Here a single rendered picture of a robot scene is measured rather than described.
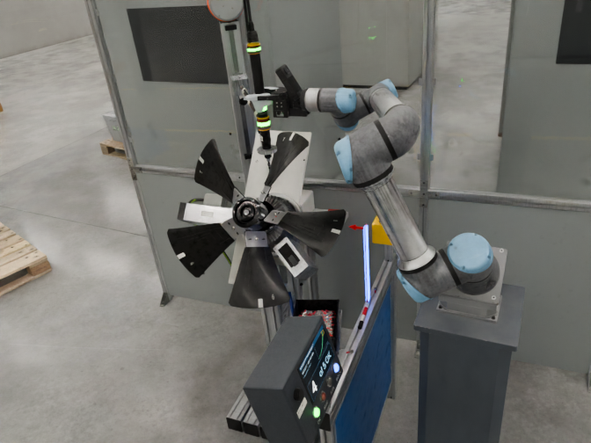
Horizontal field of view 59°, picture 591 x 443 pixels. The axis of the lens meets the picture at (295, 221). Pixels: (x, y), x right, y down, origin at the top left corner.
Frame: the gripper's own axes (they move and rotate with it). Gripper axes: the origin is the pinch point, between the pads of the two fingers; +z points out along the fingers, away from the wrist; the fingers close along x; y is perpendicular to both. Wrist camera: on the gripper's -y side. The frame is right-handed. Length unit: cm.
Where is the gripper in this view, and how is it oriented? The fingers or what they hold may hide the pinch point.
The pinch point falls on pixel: (251, 92)
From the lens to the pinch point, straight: 180.7
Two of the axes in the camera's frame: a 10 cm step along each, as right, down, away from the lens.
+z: -9.2, -1.1, 3.7
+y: 1.0, 8.7, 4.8
